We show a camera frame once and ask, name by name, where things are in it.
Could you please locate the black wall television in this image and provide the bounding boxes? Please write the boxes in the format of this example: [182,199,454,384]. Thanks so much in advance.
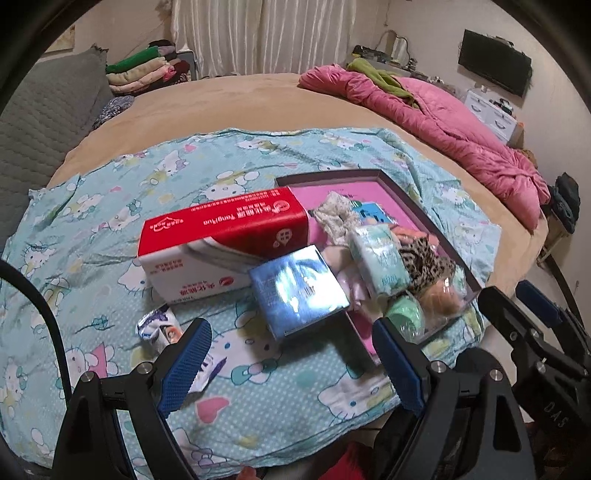
[458,29,533,97]

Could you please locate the white blue small wrapper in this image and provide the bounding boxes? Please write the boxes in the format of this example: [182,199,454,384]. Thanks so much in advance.
[135,307,218,393]

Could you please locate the floral wall painting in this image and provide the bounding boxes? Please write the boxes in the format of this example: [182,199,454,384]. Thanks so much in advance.
[41,21,77,56]

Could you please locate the leopard print scrunchie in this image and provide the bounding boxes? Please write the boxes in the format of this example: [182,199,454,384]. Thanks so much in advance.
[397,240,458,294]

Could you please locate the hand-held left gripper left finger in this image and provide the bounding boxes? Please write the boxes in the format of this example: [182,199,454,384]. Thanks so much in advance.
[55,318,213,480]

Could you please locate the vanity mirror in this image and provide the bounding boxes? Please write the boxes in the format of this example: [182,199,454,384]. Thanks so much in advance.
[379,30,411,63]

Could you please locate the cartoon cat printed blanket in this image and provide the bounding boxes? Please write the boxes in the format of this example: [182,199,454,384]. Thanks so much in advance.
[0,127,504,467]

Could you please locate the cluttered vanity table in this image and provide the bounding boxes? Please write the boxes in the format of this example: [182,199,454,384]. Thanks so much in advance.
[351,45,430,79]

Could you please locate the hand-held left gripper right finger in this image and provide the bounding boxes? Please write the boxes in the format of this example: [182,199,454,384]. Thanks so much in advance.
[373,318,534,480]

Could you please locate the white lace scrunchie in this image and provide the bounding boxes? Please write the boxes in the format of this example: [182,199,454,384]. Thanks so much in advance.
[308,191,365,245]

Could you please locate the green cloth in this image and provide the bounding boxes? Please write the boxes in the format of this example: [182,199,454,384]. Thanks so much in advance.
[346,58,421,110]

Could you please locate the white green tissue pack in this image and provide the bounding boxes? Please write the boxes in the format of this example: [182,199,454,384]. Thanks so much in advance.
[348,226,411,297]

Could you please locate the pink quilt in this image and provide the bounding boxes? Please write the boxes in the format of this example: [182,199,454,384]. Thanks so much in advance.
[298,65,551,229]

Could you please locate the person's red clothing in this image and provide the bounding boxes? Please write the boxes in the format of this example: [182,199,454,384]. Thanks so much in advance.
[318,440,384,480]

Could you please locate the green plush ball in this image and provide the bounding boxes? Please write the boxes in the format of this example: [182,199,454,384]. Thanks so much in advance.
[384,295,428,345]

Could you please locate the tan round bed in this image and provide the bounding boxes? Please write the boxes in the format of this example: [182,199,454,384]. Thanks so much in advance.
[44,71,550,444]

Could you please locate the white curtain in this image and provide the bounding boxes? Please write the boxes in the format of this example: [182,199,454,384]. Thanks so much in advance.
[171,0,345,77]

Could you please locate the white drawer cabinet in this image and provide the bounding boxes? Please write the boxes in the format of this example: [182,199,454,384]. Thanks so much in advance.
[464,89,518,144]

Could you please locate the stack of folded clothes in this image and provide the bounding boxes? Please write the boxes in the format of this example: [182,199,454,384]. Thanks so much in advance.
[105,41,192,95]

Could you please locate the dark blue box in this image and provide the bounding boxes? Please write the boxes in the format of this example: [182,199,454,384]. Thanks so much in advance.
[248,246,351,340]

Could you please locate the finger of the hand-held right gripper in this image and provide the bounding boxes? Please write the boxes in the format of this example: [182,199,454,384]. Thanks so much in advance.
[478,286,583,380]
[516,281,591,356]

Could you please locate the dark floral pillow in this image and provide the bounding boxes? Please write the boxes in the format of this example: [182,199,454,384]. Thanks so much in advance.
[92,95,136,131]

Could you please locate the grey quilted headboard cover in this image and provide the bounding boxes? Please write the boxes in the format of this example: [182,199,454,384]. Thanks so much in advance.
[0,46,114,250]

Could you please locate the dark clothes pile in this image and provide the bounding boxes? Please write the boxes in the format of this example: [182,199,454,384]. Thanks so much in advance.
[551,173,581,232]

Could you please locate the pink tray box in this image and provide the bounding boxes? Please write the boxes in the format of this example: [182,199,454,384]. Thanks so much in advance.
[274,169,483,370]

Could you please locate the red tissue box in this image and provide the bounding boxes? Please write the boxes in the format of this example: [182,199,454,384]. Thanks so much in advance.
[137,186,309,305]

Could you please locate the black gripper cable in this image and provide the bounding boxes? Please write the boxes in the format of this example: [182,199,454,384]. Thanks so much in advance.
[0,258,63,416]

